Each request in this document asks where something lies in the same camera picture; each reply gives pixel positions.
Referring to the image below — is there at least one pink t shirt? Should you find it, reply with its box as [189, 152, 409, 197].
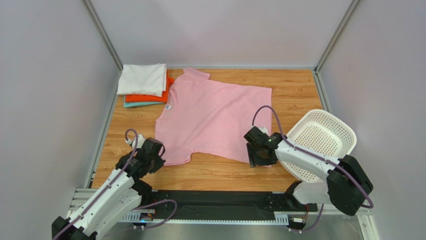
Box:
[155, 67, 273, 166]

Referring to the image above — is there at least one left aluminium corner post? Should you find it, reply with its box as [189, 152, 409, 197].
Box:
[81, 0, 123, 73]

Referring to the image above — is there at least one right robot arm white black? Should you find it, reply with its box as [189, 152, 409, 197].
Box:
[244, 126, 374, 216]

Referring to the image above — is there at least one white perforated plastic basket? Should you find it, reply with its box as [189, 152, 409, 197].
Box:
[275, 109, 357, 183]

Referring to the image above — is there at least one folded orange t shirt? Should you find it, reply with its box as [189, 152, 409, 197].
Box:
[124, 70, 175, 103]

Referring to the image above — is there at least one aluminium frame rail front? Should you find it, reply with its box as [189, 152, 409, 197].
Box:
[58, 187, 380, 240]

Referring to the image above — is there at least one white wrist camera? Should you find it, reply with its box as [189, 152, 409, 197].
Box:
[125, 134, 146, 149]
[258, 127, 269, 135]

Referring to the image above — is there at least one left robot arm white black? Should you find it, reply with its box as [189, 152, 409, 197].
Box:
[51, 134, 166, 240]

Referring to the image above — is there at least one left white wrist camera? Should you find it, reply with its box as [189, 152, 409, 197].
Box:
[125, 134, 146, 149]

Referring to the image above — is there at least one folded teal t shirt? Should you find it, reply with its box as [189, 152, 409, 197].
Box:
[123, 95, 163, 108]

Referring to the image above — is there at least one folded white t shirt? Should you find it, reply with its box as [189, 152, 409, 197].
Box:
[116, 63, 167, 97]

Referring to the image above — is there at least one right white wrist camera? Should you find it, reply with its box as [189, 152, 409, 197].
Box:
[258, 127, 269, 135]

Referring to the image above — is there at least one right aluminium corner post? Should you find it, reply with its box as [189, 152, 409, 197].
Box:
[314, 0, 362, 75]

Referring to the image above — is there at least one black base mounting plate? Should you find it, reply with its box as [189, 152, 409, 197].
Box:
[141, 190, 318, 221]

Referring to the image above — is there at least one aluminium corner post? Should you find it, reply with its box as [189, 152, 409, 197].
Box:
[81, 0, 123, 73]
[314, 0, 362, 75]

